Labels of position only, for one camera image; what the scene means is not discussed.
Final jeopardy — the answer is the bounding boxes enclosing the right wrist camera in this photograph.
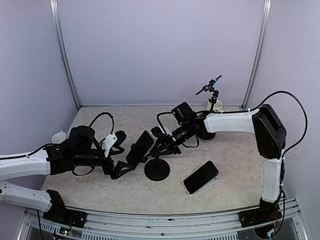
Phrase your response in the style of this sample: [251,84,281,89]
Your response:
[151,126,172,138]

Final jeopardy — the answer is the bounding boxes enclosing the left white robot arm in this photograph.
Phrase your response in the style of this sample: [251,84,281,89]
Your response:
[0,125,133,223]

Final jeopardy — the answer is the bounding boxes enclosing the white wedge phone stand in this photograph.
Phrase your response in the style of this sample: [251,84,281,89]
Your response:
[197,175,219,192]

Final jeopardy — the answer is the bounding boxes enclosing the black phone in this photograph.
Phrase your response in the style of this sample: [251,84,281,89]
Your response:
[183,160,219,195]
[126,130,155,166]

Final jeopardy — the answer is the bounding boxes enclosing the left aluminium frame post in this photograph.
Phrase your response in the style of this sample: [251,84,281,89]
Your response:
[50,0,82,111]

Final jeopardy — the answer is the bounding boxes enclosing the white mug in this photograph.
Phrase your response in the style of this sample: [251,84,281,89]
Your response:
[206,100,223,112]

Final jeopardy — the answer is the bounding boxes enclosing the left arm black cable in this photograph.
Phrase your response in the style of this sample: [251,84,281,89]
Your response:
[72,112,116,177]

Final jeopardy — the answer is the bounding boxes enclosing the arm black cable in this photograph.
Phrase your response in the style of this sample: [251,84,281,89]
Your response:
[209,90,309,157]
[72,112,116,177]

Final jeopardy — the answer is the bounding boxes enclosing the front aluminium rail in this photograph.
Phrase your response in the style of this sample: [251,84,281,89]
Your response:
[23,197,307,240]

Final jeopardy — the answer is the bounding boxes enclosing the black tripod clamp stand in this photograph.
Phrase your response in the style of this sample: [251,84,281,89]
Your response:
[196,75,222,141]

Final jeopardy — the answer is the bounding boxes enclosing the aluminium frame post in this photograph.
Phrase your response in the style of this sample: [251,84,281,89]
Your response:
[50,0,82,111]
[241,0,272,109]

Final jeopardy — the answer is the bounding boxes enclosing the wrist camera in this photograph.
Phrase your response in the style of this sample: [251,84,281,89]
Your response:
[151,126,172,138]
[100,130,127,158]

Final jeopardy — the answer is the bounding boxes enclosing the right aluminium frame post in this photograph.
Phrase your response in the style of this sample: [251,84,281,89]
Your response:
[241,0,272,109]

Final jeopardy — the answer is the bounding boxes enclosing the light blue mug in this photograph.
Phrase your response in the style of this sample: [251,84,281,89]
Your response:
[51,131,67,144]

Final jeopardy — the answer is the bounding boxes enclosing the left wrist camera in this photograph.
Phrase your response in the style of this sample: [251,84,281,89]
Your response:
[100,130,127,158]

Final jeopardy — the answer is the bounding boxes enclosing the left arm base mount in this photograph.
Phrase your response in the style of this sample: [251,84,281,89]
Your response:
[43,206,87,229]

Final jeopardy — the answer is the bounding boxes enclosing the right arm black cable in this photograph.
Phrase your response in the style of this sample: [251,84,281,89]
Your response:
[209,90,309,157]

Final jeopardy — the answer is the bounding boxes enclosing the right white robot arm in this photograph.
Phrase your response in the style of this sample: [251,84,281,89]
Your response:
[144,102,287,222]

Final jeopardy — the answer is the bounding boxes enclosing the black phone on white stand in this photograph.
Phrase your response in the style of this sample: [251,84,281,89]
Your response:
[183,160,219,195]

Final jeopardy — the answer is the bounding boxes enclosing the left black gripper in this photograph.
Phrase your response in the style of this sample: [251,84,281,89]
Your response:
[73,147,135,179]

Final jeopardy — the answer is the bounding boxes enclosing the black round-base phone stand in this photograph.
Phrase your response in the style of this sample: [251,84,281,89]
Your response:
[144,157,170,182]

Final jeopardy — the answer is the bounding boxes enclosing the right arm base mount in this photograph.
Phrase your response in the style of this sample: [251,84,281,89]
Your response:
[238,207,282,228]

